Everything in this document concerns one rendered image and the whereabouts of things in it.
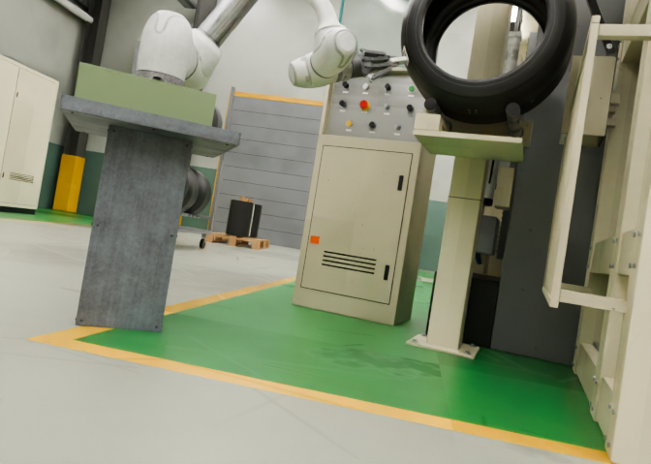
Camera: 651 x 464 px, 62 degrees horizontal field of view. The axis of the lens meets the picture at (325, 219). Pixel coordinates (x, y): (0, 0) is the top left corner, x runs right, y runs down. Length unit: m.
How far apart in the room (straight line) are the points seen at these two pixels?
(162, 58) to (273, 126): 9.77
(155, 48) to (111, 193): 0.48
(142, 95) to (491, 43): 1.42
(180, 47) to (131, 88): 0.28
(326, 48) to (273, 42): 10.50
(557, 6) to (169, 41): 1.26
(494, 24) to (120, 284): 1.75
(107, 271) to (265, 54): 10.56
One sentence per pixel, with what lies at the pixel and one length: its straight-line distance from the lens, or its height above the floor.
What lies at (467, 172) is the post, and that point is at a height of 0.72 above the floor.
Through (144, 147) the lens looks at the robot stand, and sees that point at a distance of 1.77.
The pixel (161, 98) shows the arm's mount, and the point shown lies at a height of 0.70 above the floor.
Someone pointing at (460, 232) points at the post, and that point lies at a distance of 2.27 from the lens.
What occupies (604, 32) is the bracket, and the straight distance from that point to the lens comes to 1.51.
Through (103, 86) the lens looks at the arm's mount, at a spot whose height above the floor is 0.70.
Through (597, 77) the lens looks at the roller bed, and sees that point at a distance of 2.31.
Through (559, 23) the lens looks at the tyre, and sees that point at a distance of 2.02.
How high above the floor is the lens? 0.38
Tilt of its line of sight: 2 degrees up
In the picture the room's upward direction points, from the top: 9 degrees clockwise
